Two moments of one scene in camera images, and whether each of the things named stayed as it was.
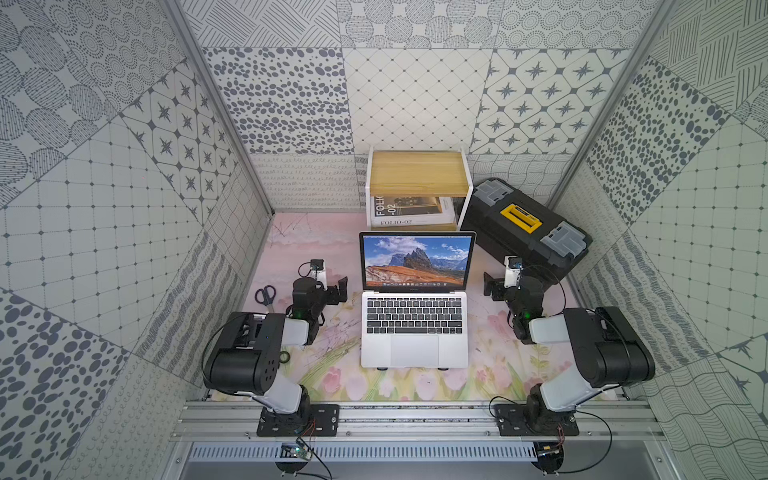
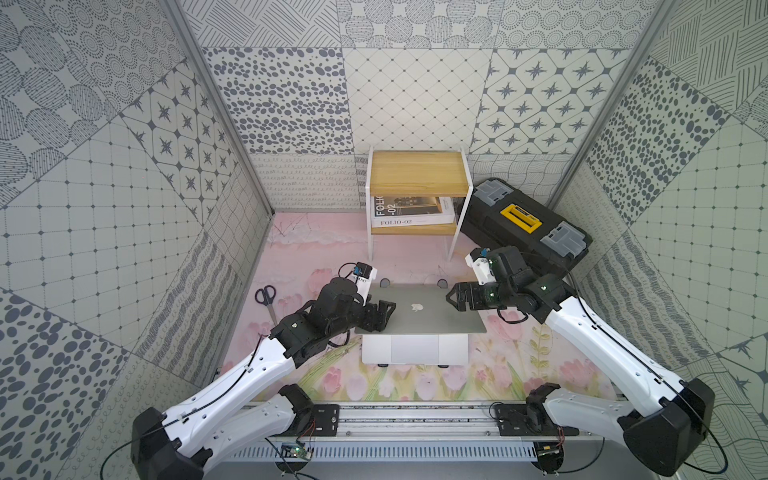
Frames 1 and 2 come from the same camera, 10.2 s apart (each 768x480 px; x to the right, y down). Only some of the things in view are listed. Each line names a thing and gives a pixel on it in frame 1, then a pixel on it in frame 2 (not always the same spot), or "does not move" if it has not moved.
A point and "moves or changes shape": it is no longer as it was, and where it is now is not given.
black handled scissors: (266, 296) does not move
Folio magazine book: (412, 211) does not move
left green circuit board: (294, 450) does not move
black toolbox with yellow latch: (510, 224) does not move
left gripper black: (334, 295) to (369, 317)
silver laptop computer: (414, 305) moves or changes shape
